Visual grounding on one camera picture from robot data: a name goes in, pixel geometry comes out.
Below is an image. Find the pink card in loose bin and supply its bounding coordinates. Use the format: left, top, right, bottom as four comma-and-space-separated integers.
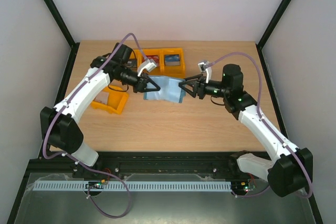
94, 92, 109, 105

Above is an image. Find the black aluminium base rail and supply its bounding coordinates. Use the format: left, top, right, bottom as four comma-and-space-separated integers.
25, 152, 253, 180

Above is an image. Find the middle yellow bin in row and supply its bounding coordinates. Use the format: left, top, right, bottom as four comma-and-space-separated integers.
134, 49, 161, 76

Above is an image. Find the slotted white cable duct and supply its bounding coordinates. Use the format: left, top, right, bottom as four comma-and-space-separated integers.
28, 180, 232, 192

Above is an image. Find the blue card stack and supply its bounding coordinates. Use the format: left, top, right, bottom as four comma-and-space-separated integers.
164, 54, 181, 66

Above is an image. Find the red card stack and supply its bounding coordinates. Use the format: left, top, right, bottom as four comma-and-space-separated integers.
147, 55, 160, 65

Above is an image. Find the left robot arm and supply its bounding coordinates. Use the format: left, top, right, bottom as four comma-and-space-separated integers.
40, 43, 161, 167

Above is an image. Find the loose yellow bin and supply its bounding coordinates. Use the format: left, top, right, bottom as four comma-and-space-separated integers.
90, 86, 129, 115

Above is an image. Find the right yellow bin in row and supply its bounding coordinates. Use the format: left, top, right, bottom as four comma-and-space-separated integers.
160, 48, 186, 79

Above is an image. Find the teal leather card holder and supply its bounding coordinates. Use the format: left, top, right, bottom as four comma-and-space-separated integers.
143, 76, 186, 103

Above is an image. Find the black card stack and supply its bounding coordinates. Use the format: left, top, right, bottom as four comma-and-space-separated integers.
128, 59, 137, 68

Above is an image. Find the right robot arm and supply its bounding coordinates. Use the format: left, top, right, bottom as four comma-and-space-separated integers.
178, 64, 313, 198

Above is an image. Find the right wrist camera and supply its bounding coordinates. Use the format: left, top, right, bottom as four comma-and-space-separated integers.
197, 60, 212, 83

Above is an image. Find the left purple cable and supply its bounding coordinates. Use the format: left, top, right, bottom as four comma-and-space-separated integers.
41, 33, 132, 219

